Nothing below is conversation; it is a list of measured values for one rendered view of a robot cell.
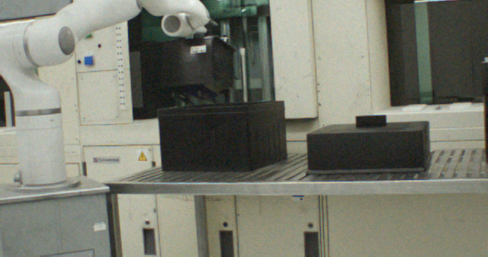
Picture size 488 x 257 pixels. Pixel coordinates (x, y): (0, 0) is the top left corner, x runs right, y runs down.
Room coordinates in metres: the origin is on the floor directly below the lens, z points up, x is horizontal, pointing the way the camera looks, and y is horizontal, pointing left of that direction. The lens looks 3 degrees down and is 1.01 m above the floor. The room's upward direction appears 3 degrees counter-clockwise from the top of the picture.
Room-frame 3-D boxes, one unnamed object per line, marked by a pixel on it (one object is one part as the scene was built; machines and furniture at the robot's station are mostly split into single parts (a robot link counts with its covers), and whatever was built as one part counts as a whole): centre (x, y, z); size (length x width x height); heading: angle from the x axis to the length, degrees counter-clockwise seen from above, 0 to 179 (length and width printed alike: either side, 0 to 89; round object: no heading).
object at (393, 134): (1.83, -0.33, 0.83); 0.29 x 0.29 x 0.13; 71
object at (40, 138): (1.78, 0.52, 0.85); 0.19 x 0.19 x 0.18
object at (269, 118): (2.03, 0.06, 0.85); 0.28 x 0.28 x 0.17; 65
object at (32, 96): (1.79, 0.55, 1.07); 0.19 x 0.12 x 0.24; 68
